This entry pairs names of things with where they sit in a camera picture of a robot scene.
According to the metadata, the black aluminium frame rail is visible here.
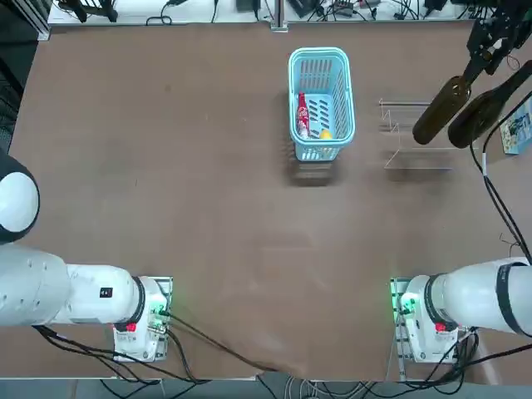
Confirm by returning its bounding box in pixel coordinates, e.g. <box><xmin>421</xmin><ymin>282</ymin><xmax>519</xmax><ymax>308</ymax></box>
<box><xmin>0</xmin><ymin>0</ymin><xmax>52</xmax><ymax>42</ymax></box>

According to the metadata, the black power strip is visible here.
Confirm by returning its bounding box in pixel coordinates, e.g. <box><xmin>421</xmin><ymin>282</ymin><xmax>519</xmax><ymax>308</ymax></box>
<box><xmin>327</xmin><ymin>0</ymin><xmax>384</xmax><ymax>10</ymax></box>

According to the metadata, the slope-shouldered dark wine bottle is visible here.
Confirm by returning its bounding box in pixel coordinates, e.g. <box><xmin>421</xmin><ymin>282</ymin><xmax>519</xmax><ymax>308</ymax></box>
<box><xmin>447</xmin><ymin>60</ymin><xmax>532</xmax><ymax>150</ymax></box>

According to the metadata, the blue printed paper bag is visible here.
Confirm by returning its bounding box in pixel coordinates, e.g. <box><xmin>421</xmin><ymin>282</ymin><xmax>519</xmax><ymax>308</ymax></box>
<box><xmin>498</xmin><ymin>97</ymin><xmax>532</xmax><ymax>156</ymax></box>

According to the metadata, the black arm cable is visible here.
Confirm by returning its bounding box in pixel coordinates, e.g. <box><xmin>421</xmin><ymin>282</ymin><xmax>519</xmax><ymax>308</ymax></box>
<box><xmin>468</xmin><ymin>93</ymin><xmax>532</xmax><ymax>267</ymax></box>

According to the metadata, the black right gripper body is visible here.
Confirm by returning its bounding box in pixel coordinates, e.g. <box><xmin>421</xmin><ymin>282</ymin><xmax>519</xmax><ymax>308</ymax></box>
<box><xmin>484</xmin><ymin>6</ymin><xmax>532</xmax><ymax>49</ymax></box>

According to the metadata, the aluminium camera post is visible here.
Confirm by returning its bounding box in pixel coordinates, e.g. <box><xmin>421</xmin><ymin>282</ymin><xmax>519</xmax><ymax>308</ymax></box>
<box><xmin>269</xmin><ymin>0</ymin><xmax>289</xmax><ymax>32</ymax></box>

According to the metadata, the light blue plastic basket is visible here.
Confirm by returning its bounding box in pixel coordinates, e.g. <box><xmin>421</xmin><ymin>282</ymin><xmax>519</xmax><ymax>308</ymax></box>
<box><xmin>288</xmin><ymin>47</ymin><xmax>357</xmax><ymax>163</ymax></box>

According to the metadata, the black base power cable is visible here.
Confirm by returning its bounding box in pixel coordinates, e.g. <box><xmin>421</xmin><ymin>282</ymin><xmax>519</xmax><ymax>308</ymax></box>
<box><xmin>165</xmin><ymin>312</ymin><xmax>294</xmax><ymax>374</ymax></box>

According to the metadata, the black tripod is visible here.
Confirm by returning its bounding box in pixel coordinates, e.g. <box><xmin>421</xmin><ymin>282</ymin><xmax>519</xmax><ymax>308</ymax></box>
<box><xmin>57</xmin><ymin>0</ymin><xmax>120</xmax><ymax>24</ymax></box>

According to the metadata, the clear acrylic stepped shelf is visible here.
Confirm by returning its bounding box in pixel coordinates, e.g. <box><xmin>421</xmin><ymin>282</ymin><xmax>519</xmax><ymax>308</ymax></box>
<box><xmin>377</xmin><ymin>98</ymin><xmax>480</xmax><ymax>172</ymax></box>

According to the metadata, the straight-shouldered dark wine bottle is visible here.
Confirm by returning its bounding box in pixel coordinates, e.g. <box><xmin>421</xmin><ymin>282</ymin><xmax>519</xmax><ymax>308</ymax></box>
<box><xmin>412</xmin><ymin>52</ymin><xmax>490</xmax><ymax>145</ymax></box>

